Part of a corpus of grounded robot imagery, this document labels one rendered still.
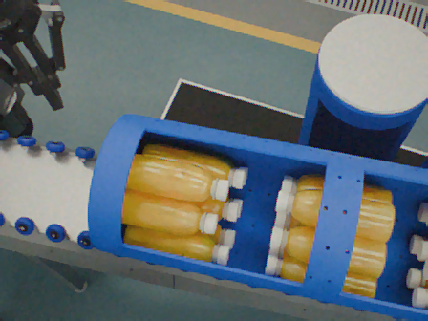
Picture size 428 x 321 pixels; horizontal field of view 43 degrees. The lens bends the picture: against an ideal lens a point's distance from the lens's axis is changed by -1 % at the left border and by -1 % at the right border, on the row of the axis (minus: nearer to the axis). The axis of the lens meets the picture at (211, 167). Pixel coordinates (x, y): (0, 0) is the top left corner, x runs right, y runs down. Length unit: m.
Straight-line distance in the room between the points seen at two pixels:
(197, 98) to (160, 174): 1.31
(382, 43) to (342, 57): 0.11
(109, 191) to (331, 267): 0.41
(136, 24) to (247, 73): 0.61
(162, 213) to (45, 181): 0.42
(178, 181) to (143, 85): 1.57
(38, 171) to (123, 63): 1.33
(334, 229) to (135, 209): 0.37
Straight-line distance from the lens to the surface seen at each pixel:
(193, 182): 0.99
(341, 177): 0.97
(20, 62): 0.71
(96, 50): 2.70
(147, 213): 1.03
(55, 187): 1.34
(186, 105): 2.28
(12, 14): 0.62
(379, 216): 0.99
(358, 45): 1.35
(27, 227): 1.28
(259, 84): 2.50
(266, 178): 1.18
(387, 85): 1.31
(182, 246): 1.05
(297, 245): 1.00
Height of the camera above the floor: 2.10
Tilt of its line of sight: 66 degrees down
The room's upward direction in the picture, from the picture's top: 7 degrees counter-clockwise
